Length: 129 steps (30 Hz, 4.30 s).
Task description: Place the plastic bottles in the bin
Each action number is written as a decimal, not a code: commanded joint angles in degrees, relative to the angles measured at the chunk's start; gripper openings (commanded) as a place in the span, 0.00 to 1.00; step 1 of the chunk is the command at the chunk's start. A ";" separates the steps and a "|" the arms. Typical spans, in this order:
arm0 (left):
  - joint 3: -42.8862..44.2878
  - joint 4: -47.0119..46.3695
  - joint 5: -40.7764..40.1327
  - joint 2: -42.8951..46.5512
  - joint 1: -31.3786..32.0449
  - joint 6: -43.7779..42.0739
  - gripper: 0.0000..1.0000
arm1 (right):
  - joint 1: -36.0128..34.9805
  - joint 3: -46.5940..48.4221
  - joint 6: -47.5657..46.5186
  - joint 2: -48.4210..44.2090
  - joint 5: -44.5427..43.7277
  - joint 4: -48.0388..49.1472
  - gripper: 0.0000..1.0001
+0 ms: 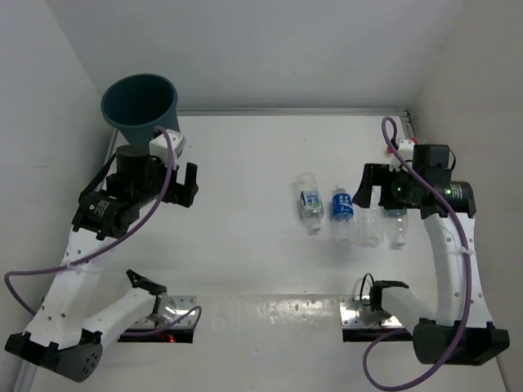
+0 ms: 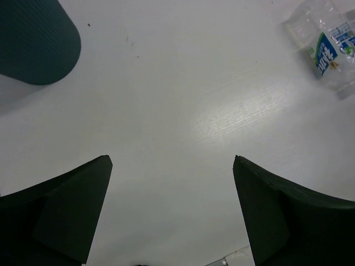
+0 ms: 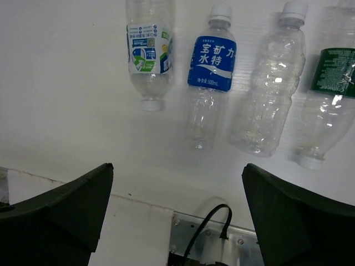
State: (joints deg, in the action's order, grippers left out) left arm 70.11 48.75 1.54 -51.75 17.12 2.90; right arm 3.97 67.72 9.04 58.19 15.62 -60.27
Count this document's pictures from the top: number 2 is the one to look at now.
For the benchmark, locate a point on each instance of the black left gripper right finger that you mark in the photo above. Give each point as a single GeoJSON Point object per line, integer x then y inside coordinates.
{"type": "Point", "coordinates": [288, 224]}

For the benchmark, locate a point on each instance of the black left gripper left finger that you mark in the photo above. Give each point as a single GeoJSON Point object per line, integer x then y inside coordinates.
{"type": "Point", "coordinates": [54, 222]}

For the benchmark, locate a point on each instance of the clear bottle green white label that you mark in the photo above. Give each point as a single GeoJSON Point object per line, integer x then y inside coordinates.
{"type": "Point", "coordinates": [325, 38]}

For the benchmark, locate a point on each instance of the dark teal ribbed bin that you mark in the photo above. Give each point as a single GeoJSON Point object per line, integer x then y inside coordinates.
{"type": "Point", "coordinates": [40, 45]}

